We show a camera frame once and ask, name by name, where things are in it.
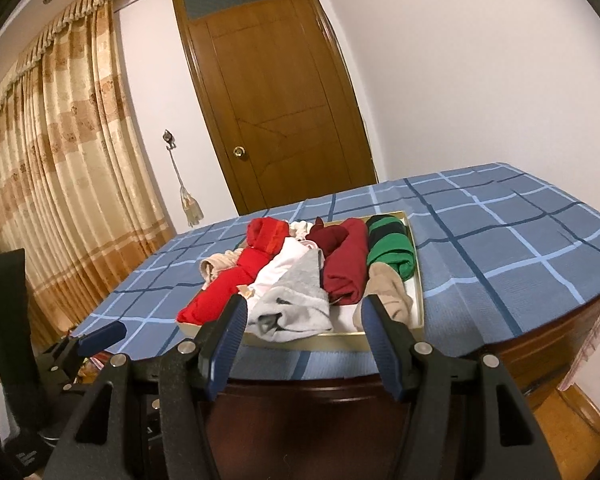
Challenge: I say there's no orange-red underwear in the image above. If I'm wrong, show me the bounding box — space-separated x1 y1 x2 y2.
246 217 290 261

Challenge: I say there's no pink hanging cloth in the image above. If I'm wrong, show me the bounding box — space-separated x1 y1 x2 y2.
560 292 600 391

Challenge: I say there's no dark red underwear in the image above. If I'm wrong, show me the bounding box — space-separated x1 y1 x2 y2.
321 218 371 307

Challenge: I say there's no pale pink underwear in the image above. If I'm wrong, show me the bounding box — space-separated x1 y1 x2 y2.
250 237 321 301

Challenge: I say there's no brown wooden door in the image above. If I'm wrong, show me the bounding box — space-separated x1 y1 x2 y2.
170 0 378 216

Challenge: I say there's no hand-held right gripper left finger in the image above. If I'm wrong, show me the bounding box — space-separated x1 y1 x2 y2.
52 294 248 480

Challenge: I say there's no beige knit underwear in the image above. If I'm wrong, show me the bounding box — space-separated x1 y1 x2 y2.
362 262 415 323

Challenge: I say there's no beige patterned curtain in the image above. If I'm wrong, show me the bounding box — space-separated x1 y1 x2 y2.
0 0 176 341

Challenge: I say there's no dark wooden desk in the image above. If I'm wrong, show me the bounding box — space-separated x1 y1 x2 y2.
195 295 600 480

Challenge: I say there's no maroon underwear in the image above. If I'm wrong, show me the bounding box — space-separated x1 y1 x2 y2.
306 217 348 256

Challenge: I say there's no curtain tieback with tassel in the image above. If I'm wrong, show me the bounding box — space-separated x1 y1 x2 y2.
161 129 205 227

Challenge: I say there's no colourful plastic bag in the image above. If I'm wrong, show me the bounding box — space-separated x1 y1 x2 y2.
77 352 111 378

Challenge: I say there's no green underwear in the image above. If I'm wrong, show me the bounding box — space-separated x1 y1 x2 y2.
366 215 415 281

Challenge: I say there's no grey underwear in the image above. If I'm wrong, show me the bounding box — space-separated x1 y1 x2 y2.
245 249 333 345

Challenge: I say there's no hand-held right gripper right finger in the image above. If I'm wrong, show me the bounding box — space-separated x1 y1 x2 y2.
361 294 561 480

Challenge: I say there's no shallow cardboard box tray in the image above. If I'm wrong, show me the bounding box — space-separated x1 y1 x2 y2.
177 210 426 351

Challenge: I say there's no bright red underwear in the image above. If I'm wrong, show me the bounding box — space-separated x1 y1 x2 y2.
176 247 281 325

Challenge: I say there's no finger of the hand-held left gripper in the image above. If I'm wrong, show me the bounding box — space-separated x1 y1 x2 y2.
75 320 128 357

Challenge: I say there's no blue checked tablecloth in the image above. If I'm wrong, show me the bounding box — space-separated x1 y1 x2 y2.
70 162 600 381

